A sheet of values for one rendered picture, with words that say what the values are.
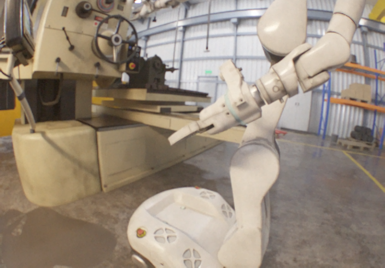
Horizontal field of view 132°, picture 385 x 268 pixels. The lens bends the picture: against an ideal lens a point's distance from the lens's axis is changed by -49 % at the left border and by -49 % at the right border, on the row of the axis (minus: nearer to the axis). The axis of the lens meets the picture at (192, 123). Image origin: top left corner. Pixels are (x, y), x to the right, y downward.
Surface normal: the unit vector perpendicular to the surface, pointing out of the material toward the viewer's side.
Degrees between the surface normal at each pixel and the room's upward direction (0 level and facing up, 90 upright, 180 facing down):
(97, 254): 0
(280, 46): 108
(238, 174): 92
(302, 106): 90
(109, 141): 90
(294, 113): 90
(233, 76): 80
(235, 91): 65
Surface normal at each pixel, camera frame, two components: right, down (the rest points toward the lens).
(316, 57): -0.63, 0.16
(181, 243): 0.60, -0.68
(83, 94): 0.84, 0.15
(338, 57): -0.48, 0.35
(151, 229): 0.08, -0.99
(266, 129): -0.43, 0.09
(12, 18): 0.68, 0.16
